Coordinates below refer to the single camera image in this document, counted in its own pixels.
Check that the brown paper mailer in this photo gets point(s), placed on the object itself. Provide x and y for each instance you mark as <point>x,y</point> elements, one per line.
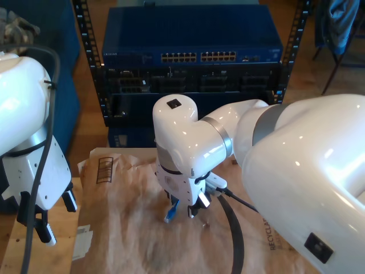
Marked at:
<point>142,228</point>

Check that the blue chassis under rack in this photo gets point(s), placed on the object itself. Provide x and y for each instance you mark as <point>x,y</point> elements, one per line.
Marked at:
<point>134,138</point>

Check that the blue sofa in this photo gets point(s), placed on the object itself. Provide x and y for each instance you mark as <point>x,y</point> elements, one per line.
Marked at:
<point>65,85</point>

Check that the black rack server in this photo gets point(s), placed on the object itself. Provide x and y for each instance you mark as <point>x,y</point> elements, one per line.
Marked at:
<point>194,82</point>

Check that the camouflage cloth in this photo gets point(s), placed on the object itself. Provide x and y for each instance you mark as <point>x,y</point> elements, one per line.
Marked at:
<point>20,28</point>

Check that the dark metal chair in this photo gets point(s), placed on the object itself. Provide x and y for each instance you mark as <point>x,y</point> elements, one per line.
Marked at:
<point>330,78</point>

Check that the grey blue jacket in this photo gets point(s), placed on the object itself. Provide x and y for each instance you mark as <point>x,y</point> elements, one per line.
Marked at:
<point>339,23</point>

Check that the black rack frame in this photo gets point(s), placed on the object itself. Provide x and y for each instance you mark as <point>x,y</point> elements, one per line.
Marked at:
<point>88,37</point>

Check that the blue network switch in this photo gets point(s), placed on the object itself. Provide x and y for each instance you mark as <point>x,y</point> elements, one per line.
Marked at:
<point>185,28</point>

